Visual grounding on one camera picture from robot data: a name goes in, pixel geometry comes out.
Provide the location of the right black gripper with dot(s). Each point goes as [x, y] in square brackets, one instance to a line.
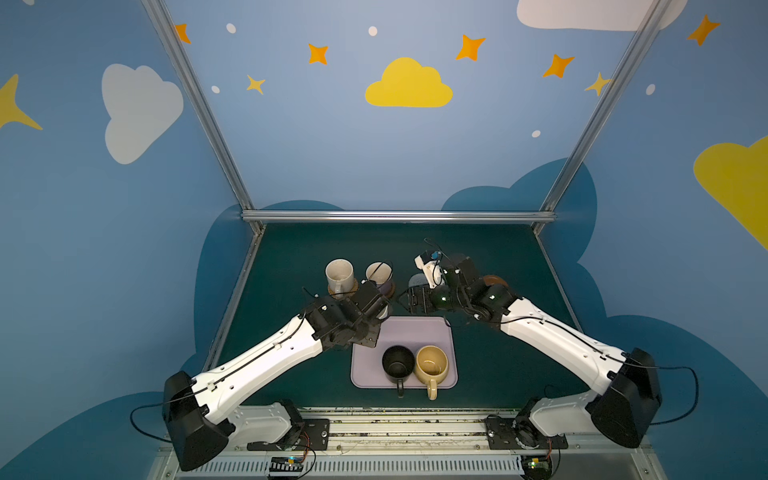
[421, 297]

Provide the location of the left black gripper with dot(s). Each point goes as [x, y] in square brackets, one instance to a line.
[372, 298]

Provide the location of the brown wooden saucer coaster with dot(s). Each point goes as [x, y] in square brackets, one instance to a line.
[491, 280]

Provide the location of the cream mug white handle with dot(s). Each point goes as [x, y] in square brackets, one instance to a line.
[339, 274]

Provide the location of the white mug lilac handle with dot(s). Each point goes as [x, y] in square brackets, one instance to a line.
[380, 273]

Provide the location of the black mug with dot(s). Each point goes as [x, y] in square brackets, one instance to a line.
[398, 363]

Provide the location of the tan yellow mug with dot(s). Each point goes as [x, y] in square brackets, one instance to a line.
[431, 368]

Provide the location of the woven cork coaster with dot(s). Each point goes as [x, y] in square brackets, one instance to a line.
[346, 293]

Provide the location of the cream mug blue handle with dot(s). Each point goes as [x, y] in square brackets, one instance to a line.
[384, 313]

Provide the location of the grey woven coaster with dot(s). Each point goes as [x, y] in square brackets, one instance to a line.
[418, 282]

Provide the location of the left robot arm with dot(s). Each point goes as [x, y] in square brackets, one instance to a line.
[202, 413]

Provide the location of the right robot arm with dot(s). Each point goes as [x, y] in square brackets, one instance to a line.
[623, 394]

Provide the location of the lilac plastic tray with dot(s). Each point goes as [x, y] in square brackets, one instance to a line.
[409, 331]

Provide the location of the rear aluminium crossbar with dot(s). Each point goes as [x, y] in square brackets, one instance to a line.
[436, 217]

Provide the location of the left green circuit board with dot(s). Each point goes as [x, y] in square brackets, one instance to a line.
[285, 466]

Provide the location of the green circuit board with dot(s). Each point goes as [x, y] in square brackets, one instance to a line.
[536, 468]
[285, 466]

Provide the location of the right green circuit board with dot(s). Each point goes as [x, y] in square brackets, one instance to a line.
[536, 468]

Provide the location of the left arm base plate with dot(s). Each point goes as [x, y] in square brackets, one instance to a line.
[312, 432]

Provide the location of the aluminium front rail frame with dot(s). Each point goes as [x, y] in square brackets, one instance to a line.
[431, 443]

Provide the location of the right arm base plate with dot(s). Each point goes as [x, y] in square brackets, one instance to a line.
[510, 433]

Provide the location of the right aluminium frame post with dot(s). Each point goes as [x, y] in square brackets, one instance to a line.
[633, 56]

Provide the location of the aluminium frame post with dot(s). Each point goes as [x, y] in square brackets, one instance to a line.
[633, 56]
[161, 20]

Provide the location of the left aluminium frame post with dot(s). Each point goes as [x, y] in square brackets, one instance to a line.
[161, 20]

